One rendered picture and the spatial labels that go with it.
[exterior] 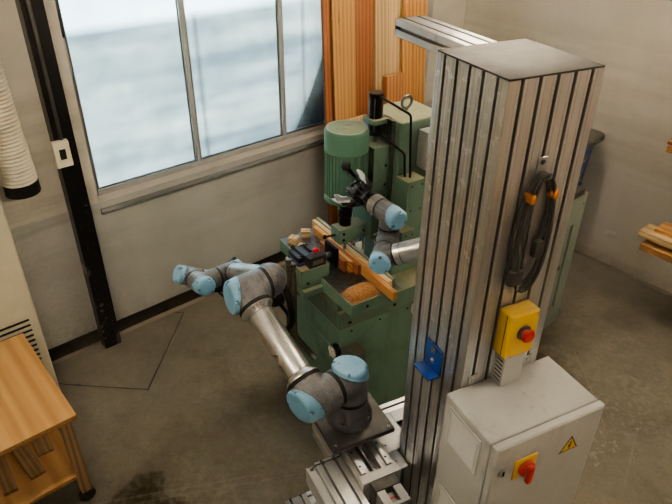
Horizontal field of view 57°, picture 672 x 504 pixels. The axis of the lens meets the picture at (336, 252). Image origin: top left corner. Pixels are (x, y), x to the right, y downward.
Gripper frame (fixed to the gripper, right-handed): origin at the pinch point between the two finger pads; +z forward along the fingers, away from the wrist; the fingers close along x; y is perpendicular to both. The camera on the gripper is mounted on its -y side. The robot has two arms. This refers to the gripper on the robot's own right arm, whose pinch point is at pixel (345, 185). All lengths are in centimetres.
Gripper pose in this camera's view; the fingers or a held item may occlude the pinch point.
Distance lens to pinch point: 238.4
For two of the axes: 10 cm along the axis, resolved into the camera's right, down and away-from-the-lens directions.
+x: -6.7, 7.4, -0.3
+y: -5.2, -4.9, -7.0
